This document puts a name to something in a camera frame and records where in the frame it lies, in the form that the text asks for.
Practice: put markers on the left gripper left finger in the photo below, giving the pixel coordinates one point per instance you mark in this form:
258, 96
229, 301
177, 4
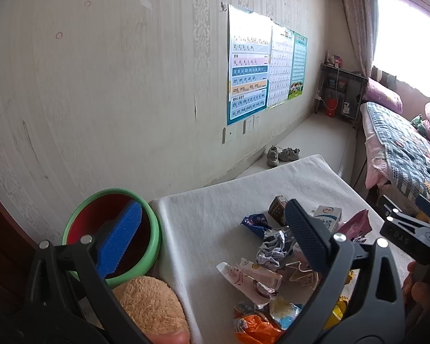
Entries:
70, 301

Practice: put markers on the white blue milk carton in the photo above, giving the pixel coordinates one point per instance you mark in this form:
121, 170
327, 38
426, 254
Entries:
329, 216

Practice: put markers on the person's right hand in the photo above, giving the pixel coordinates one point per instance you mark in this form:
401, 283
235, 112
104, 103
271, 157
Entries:
417, 291

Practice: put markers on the yellow candy wrapper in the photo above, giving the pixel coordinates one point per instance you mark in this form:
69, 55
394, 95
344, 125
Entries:
339, 310

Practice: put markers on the pink plastic wrapper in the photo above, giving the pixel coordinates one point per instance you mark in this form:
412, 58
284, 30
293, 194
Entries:
357, 227

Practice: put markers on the bed with plaid quilt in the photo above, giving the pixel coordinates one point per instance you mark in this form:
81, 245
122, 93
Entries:
398, 155

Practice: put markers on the tan plush cushion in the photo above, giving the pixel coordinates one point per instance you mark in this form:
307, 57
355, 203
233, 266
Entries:
155, 309

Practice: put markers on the pink white snack wrapper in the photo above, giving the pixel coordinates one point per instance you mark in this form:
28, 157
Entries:
256, 282

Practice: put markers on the orange snack bag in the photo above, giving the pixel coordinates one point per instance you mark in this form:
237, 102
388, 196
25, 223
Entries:
254, 327

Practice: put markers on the crumpled silver foil wrapper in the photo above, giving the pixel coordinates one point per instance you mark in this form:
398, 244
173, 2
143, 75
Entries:
277, 244

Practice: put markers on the brown small drink carton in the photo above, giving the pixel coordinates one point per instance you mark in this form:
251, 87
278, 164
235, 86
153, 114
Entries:
277, 208

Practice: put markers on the blue candy wrapper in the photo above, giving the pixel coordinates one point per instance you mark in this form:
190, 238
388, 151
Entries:
257, 224

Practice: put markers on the white table cloth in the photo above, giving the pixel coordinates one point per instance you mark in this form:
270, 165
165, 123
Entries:
202, 228

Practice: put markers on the pink pillow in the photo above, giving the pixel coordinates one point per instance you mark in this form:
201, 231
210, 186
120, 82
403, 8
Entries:
377, 93

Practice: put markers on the grey sneaker right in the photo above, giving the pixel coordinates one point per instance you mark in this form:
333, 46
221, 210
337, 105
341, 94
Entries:
289, 155

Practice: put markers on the grey sneaker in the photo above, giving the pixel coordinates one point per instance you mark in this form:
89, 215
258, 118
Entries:
272, 157
289, 155

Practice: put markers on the red small bucket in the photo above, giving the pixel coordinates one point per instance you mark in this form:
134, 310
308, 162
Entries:
331, 107

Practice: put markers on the grey sneaker left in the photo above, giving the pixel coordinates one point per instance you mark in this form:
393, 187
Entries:
272, 157

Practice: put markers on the dark metal shelf rack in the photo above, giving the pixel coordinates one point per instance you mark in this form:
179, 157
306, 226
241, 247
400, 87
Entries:
348, 87

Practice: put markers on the floral window curtain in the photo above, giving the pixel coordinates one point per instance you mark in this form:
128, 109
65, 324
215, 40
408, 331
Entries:
362, 22

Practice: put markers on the green chart wall poster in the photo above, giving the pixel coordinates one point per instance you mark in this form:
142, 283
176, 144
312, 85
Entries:
298, 66

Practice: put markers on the white wall socket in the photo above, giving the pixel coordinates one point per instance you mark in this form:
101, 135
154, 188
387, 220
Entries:
248, 125

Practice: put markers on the white wall switch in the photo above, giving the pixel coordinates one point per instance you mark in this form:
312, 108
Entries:
229, 133

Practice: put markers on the white chart wall poster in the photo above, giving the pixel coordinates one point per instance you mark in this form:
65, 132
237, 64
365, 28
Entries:
280, 65

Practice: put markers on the blue pinyin wall poster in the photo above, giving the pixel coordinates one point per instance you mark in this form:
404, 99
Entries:
250, 37

